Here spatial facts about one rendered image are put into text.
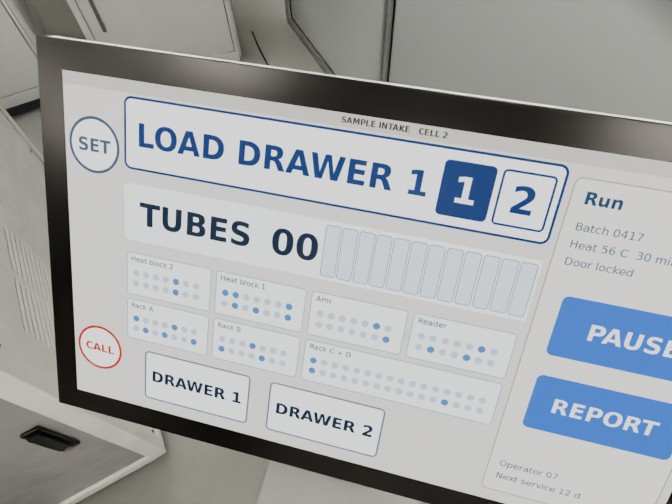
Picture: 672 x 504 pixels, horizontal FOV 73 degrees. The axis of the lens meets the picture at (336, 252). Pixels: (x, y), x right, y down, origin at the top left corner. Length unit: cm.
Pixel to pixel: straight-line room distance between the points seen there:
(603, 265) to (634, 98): 69
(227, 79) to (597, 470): 38
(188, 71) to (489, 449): 35
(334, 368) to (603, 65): 82
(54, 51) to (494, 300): 35
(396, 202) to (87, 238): 24
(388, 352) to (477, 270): 9
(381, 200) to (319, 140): 6
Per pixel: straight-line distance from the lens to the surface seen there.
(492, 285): 32
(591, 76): 105
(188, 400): 42
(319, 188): 31
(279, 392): 38
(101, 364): 45
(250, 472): 141
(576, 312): 34
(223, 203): 34
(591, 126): 31
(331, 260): 32
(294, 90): 31
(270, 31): 267
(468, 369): 35
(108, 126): 38
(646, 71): 98
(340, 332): 34
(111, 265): 40
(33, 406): 93
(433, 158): 30
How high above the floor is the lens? 138
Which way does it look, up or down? 58 degrees down
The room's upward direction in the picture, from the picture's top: 2 degrees counter-clockwise
